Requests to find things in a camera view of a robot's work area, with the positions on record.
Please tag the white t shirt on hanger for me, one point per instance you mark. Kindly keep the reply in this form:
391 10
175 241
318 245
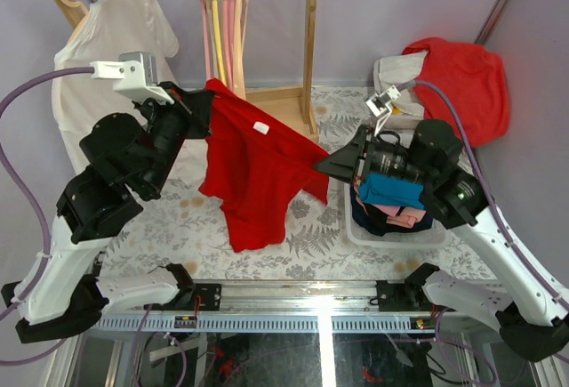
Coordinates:
111 28

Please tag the rear white basket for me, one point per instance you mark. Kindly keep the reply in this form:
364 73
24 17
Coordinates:
397 120

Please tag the floral table cloth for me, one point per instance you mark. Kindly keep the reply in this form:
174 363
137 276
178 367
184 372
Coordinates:
186 227

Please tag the light wooden hanger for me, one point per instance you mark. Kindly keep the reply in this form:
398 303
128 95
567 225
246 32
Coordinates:
239 31

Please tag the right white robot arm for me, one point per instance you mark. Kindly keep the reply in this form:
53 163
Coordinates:
531 314

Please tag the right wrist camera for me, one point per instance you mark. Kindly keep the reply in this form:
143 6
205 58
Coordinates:
381 106

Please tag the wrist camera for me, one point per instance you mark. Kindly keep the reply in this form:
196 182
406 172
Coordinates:
134 76
381 106

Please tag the white laundry basket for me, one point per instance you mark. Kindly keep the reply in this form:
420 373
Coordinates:
434 238

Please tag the pink hanger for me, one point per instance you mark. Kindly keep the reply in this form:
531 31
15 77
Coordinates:
228 10
206 39

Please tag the white garment in rear basket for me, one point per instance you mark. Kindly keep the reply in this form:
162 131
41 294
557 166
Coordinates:
396 70

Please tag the pink garment in basket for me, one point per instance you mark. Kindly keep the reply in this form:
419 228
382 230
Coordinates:
400 216

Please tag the wooden clothes rack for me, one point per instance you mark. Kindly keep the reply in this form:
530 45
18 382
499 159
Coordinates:
278 55

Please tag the yellow hanger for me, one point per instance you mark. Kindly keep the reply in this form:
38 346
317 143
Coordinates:
218 41

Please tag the red garment on rear basket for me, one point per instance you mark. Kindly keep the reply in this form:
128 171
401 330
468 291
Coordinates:
473 79

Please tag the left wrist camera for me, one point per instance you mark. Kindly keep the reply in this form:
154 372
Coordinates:
134 76

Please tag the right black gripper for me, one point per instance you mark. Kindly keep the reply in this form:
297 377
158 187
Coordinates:
346 163

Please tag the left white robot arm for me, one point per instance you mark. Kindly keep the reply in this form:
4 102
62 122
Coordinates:
129 164

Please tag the aluminium rail frame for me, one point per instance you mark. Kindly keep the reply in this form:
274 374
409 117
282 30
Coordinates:
316 333

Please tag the red t shirt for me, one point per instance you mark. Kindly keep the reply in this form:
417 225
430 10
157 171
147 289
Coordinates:
256 165

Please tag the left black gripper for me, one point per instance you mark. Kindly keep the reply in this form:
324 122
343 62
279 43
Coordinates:
193 106

